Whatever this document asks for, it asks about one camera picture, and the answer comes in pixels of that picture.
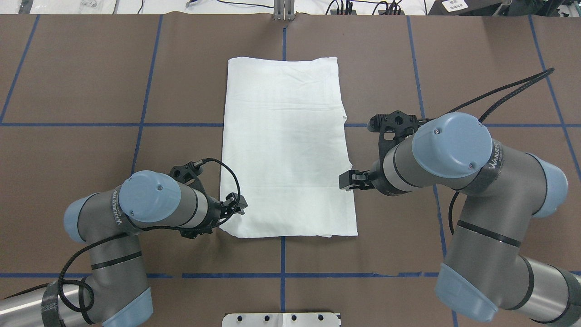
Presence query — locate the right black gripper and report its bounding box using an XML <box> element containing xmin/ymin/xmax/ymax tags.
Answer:
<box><xmin>339</xmin><ymin>160</ymin><xmax>395</xmax><ymax>197</ymax></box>

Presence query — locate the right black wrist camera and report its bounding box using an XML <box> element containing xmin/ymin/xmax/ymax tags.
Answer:
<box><xmin>367</xmin><ymin>110</ymin><xmax>432</xmax><ymax>153</ymax></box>

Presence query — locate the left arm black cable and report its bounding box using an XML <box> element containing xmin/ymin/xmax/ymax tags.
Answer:
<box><xmin>57</xmin><ymin>157</ymin><xmax>241</xmax><ymax>326</ymax></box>

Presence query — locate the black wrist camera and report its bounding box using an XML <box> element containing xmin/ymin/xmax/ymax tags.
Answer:
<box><xmin>367</xmin><ymin>110</ymin><xmax>432</xmax><ymax>153</ymax></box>
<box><xmin>168</xmin><ymin>161</ymin><xmax>204</xmax><ymax>185</ymax></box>

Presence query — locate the white long-sleeve printed shirt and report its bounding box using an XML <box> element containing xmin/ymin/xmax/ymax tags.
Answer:
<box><xmin>221</xmin><ymin>57</ymin><xmax>358</xmax><ymax>238</ymax></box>

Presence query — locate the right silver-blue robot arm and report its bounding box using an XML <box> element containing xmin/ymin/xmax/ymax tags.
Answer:
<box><xmin>339</xmin><ymin>110</ymin><xmax>580</xmax><ymax>327</ymax></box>

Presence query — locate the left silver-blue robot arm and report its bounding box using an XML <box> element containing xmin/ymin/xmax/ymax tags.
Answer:
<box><xmin>1</xmin><ymin>170</ymin><xmax>247</xmax><ymax>327</ymax></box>

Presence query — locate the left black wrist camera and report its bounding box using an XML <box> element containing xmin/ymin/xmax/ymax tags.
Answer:
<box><xmin>168</xmin><ymin>161</ymin><xmax>204</xmax><ymax>185</ymax></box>

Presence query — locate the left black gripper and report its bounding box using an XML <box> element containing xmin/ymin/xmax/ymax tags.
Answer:
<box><xmin>180</xmin><ymin>193</ymin><xmax>248</xmax><ymax>239</ymax></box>

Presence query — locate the black box white label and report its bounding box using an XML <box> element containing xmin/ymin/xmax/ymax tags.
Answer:
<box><xmin>427</xmin><ymin>0</ymin><xmax>520</xmax><ymax>16</ymax></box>

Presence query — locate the aluminium frame post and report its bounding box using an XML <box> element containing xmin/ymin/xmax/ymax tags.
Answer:
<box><xmin>273</xmin><ymin>0</ymin><xmax>296</xmax><ymax>21</ymax></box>

